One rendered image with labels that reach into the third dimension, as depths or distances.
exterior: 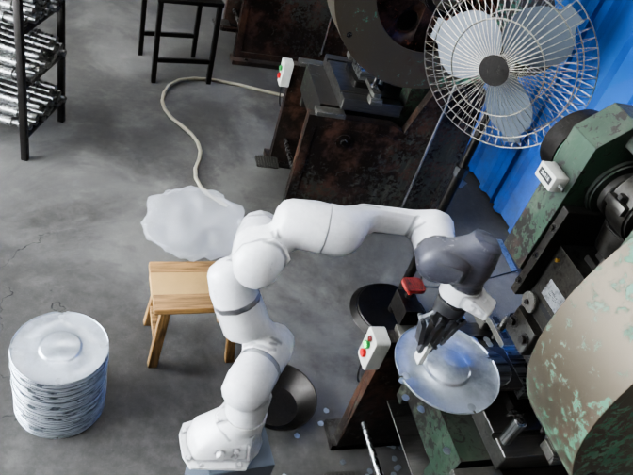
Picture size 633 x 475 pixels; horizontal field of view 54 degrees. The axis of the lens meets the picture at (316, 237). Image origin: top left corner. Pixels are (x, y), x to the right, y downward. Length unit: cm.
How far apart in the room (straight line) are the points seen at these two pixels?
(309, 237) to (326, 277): 171
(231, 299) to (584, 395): 72
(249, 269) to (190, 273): 111
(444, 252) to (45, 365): 130
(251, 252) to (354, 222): 22
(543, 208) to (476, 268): 31
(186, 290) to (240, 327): 90
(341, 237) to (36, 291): 168
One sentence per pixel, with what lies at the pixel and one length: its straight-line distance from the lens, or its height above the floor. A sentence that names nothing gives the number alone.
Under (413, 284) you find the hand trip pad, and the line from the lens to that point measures 194.
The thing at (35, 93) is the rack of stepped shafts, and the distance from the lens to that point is 340.
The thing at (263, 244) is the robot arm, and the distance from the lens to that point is 126.
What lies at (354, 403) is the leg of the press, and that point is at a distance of 221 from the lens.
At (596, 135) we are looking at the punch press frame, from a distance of 154.
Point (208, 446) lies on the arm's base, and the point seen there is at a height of 52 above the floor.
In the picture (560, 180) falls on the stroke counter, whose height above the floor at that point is 133.
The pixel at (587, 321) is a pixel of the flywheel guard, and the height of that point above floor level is 138.
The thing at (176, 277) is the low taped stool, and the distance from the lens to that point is 233.
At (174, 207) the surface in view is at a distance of 288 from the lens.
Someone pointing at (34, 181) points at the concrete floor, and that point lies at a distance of 325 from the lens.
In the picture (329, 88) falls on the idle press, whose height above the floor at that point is 64.
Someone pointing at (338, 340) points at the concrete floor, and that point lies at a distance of 273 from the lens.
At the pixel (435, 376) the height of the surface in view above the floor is 79.
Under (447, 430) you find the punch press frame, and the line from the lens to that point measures 179.
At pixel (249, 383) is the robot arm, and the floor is 83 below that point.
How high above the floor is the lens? 199
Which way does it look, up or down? 39 degrees down
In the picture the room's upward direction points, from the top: 19 degrees clockwise
